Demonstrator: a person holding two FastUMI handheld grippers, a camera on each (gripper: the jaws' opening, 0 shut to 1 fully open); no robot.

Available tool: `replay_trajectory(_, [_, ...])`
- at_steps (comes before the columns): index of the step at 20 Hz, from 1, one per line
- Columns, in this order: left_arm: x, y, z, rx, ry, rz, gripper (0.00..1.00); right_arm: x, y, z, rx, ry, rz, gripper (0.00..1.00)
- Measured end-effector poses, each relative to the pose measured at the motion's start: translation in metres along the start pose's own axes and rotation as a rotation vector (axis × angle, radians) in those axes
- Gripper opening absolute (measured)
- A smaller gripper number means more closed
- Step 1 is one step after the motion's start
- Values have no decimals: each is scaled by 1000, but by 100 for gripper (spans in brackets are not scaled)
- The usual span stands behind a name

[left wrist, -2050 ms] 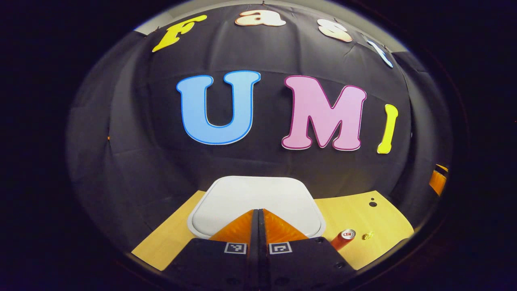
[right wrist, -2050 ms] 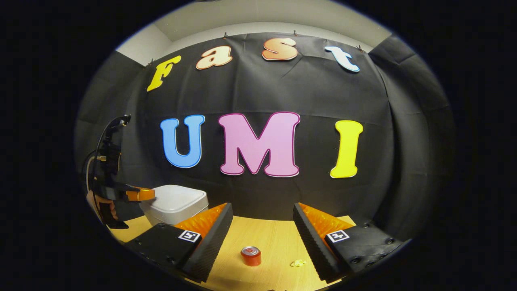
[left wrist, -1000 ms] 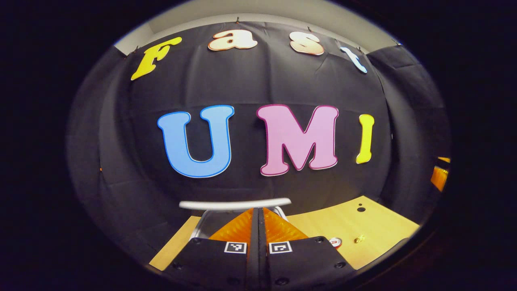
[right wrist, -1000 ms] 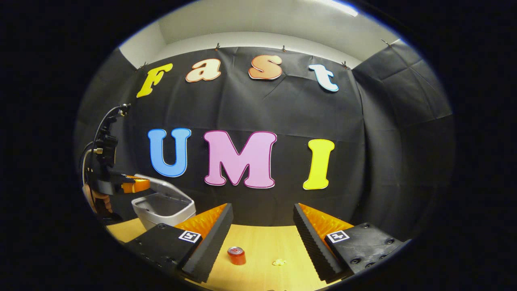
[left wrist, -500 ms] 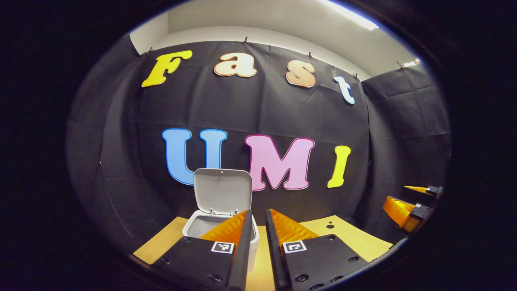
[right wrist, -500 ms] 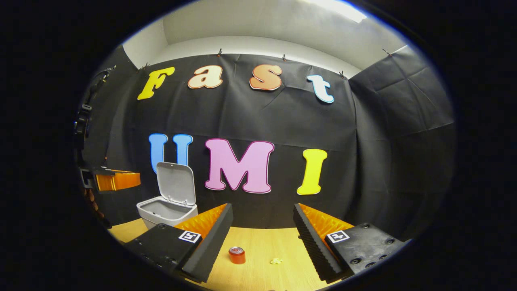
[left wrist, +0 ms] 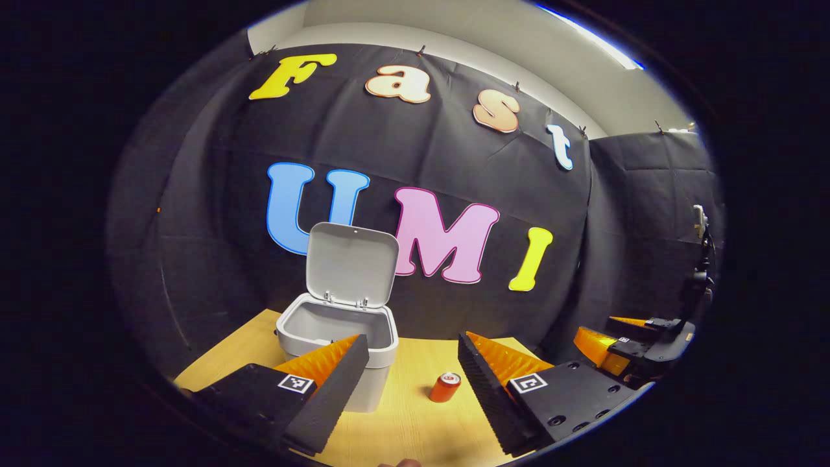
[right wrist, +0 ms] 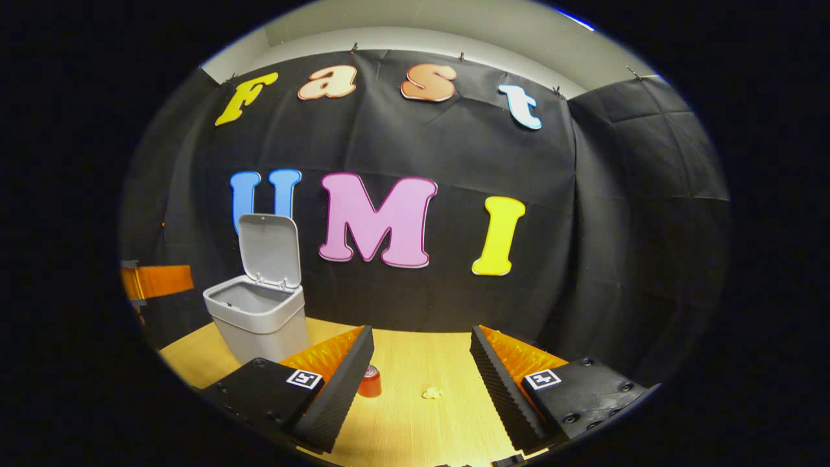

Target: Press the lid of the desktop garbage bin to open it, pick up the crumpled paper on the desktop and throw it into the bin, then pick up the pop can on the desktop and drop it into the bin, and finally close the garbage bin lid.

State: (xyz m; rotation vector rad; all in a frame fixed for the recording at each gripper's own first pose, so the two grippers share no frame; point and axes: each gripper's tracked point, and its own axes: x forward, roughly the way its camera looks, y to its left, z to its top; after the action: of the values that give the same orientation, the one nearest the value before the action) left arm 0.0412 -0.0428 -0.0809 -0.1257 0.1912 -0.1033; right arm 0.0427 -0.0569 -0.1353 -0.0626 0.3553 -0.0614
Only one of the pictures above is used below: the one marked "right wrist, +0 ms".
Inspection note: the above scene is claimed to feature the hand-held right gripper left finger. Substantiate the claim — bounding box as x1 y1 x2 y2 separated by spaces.
193 326 375 455

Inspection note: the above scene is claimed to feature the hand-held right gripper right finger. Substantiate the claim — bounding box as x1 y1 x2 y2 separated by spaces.
470 325 650 455

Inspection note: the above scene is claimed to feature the red pop can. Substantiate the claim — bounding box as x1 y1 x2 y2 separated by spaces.
357 365 383 398

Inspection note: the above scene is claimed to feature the white desktop garbage bin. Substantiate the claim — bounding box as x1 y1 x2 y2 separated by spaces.
203 213 311 366

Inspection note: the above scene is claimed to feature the wooden desktop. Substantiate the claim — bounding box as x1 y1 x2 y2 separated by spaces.
159 317 552 467

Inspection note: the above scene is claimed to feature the black backdrop cloth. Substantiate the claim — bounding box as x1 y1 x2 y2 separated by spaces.
120 49 733 390

